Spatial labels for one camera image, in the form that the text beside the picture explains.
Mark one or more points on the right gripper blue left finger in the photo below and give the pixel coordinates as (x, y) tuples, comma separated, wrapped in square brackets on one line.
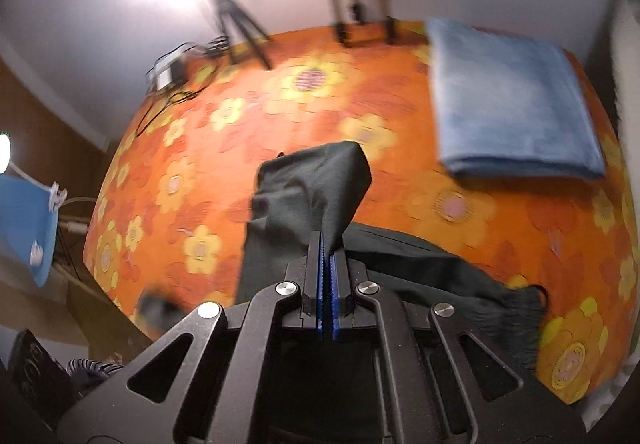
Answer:
[(314, 284)]

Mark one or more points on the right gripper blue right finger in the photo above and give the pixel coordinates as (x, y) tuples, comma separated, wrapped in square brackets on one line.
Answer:
[(342, 297)]

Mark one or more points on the dark green pants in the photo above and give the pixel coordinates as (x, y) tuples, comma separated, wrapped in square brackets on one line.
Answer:
[(320, 189)]

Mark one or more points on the orange floral bed cover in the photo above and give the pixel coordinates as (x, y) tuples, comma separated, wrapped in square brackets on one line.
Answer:
[(174, 208)]

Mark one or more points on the zebra striped trouser leg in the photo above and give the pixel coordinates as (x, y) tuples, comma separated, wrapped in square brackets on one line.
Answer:
[(86, 374)]

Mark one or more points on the folded light blue towel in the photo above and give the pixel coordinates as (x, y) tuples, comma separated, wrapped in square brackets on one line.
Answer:
[(508, 106)]

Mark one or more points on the black power adapter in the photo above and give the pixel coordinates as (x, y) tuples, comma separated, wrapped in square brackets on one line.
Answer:
[(177, 73)]

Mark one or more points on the white power strip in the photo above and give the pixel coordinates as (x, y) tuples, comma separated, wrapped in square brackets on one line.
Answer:
[(158, 76)]

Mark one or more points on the black device with round buttons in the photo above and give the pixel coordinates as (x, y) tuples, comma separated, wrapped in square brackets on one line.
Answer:
[(43, 381)]

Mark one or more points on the small black tripod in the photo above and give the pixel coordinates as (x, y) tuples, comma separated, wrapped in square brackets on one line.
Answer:
[(230, 12)]

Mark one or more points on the blue chair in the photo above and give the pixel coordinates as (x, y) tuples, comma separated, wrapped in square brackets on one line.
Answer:
[(28, 226)]

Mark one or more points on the green striped white pillow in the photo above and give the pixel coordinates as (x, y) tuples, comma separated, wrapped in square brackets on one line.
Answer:
[(625, 63)]

